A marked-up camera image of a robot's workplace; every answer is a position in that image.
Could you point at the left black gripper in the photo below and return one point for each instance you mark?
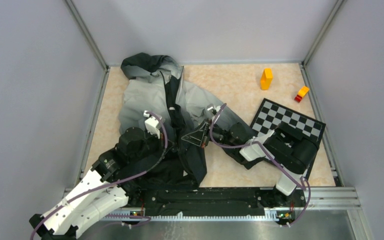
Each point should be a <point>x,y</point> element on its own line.
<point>161,146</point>

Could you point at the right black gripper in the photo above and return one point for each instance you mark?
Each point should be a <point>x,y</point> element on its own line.
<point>196,137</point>

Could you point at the grey black gradient hooded jacket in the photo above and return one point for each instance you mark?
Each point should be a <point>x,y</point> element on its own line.
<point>156,84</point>

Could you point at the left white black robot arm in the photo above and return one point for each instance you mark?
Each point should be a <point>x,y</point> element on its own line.
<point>100,192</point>

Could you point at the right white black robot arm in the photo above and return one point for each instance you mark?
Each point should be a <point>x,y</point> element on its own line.
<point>253,152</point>

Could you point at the black white checkerboard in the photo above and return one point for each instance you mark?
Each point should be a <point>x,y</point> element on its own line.
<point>294,116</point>

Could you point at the red yellow toy block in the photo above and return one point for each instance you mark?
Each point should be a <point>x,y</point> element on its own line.
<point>301,94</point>

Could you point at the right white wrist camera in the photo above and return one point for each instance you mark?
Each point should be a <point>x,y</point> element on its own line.
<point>213,110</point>

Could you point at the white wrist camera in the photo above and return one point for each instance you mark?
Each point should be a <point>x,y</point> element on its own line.
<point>213,110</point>
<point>154,123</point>

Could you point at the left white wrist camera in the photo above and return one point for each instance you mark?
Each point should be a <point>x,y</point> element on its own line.
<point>154,123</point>

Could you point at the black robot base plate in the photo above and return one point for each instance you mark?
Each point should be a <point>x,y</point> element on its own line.
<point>213,201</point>

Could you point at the aluminium frame rail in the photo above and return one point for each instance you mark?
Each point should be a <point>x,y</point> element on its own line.
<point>317,198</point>

